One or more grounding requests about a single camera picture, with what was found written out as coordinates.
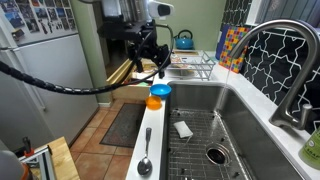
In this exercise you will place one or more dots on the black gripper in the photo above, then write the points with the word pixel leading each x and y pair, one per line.
pixel 150 53

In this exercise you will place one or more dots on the blue plastic bowl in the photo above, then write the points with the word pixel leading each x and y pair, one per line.
pixel 160 90

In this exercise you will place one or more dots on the orange cup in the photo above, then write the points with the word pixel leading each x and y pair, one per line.
pixel 153 102

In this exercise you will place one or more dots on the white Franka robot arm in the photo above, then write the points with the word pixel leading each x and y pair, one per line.
pixel 152 8

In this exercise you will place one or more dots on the green sponge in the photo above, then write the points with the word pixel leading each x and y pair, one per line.
pixel 144 84

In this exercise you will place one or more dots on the red cloth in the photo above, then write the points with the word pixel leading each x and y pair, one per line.
pixel 131 82

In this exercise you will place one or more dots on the open wooden drawer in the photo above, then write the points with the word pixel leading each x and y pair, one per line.
pixel 128 92

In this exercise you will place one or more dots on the wooden cutting board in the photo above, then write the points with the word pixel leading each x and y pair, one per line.
pixel 186 52

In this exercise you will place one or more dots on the teal kettle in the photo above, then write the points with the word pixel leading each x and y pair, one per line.
pixel 184 43

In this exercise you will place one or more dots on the dark floor mat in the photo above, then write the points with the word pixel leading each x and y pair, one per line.
pixel 123 126

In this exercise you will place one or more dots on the white sponge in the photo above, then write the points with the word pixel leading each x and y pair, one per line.
pixel 182 129

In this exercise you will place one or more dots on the blue cutting board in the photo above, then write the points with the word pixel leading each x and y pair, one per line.
pixel 220 43

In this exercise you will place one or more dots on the multicolour checkered cutting board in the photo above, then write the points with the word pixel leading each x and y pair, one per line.
pixel 233 43

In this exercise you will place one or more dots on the metal spoon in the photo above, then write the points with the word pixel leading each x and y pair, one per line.
pixel 144 165

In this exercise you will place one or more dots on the sink drain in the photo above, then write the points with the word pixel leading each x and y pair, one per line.
pixel 216 155

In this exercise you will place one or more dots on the light wooden board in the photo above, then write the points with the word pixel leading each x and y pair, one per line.
pixel 63 160

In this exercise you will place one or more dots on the printed photo collage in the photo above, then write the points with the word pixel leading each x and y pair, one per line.
pixel 31 25

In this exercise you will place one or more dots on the white refrigerator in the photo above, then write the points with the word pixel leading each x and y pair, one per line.
pixel 30 116

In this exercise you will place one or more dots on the stainless steel sink basin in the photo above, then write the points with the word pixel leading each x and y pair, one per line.
pixel 260 140

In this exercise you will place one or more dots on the black magnet clip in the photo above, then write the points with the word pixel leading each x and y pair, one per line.
pixel 17 34

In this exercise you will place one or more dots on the kitchen window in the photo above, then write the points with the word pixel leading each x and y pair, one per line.
pixel 286 13

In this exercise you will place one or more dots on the red black clamp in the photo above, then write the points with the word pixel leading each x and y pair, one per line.
pixel 28 151

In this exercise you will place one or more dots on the brushed steel faucet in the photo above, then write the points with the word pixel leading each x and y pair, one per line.
pixel 300 83

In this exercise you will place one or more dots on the grey orange stand head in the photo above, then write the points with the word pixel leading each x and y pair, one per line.
pixel 10 166

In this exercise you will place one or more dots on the green soap bottle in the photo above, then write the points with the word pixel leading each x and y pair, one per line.
pixel 311 150

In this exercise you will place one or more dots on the black wrist camera block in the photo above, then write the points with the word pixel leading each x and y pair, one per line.
pixel 123 31

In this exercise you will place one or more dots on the aluminium profile frame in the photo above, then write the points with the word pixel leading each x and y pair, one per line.
pixel 46 163

